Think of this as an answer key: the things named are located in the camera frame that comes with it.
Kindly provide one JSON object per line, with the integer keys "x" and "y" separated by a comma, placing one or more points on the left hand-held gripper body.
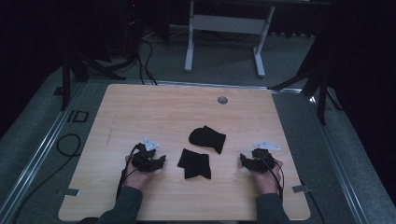
{"x": 144, "y": 155}

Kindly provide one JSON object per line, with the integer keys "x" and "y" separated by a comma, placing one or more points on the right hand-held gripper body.
{"x": 263, "y": 155}

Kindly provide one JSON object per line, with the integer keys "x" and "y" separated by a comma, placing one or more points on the black sock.
{"x": 194, "y": 163}
{"x": 207, "y": 138}

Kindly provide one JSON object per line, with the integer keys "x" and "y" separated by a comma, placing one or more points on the person's left hand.
{"x": 135, "y": 176}

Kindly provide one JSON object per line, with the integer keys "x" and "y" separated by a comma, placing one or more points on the person's right hand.
{"x": 267, "y": 181}

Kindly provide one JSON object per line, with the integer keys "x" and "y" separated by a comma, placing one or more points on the grey table grommet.
{"x": 222, "y": 100}

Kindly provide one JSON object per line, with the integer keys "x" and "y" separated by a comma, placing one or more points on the black tape floor mark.
{"x": 77, "y": 116}

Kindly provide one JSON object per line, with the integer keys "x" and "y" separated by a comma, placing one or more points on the black tripod stand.
{"x": 77, "y": 67}
{"x": 314, "y": 84}

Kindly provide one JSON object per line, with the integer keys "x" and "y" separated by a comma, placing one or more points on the white desk frame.
{"x": 229, "y": 29}

